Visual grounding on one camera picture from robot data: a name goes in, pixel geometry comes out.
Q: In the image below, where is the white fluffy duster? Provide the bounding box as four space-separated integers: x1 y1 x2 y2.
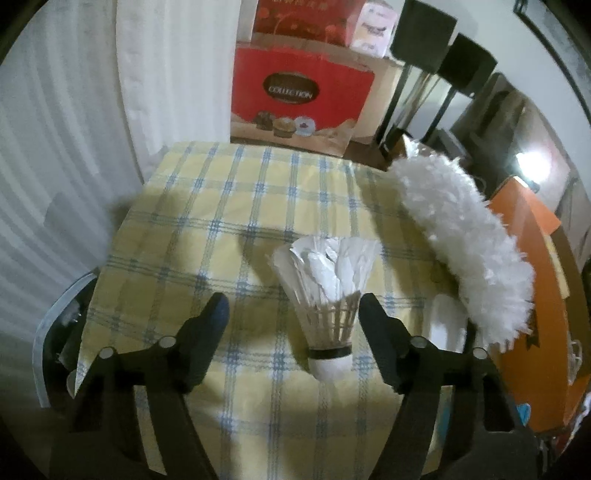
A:
388 154 536 354

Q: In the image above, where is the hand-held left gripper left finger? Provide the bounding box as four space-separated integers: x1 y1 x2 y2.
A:
48 292 230 480

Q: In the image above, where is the framed wall picture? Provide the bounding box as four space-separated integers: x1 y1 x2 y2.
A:
515 0 591 121

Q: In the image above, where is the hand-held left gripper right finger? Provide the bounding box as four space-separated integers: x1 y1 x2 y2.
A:
359 292 541 480

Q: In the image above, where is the yellow plaid tablecloth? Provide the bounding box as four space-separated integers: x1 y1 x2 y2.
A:
76 141 467 480

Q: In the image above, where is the bright lamp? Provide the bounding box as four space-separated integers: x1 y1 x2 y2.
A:
512 150 550 192

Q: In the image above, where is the orange cardboard box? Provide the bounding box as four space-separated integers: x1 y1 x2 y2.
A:
485 178 591 435

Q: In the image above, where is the white curtain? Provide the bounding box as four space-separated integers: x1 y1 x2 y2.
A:
0 0 245 416

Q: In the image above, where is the sofa with beige cover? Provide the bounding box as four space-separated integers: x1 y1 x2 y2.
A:
450 74 591 278

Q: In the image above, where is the red gift box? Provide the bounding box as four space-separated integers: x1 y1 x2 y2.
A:
252 0 365 47

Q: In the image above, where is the red box with cake print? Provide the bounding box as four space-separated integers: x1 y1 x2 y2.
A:
230 44 376 160

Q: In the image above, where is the white feather shuttlecock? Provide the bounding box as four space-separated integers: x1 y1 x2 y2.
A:
270 236 382 383

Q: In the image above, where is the pink box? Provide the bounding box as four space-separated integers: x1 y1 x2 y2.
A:
353 2 400 58

